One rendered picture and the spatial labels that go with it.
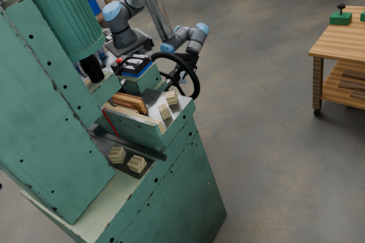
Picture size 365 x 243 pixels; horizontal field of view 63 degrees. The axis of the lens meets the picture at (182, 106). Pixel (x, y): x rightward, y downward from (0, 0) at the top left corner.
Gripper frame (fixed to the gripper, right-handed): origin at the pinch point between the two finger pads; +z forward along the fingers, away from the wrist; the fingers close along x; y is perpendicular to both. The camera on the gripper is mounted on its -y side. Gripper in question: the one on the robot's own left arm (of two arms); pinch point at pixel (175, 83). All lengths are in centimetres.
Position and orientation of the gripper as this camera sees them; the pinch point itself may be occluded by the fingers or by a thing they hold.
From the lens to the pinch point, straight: 152.6
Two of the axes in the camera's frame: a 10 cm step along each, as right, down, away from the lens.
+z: -4.0, 9.1, -1.2
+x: -7.7, -2.6, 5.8
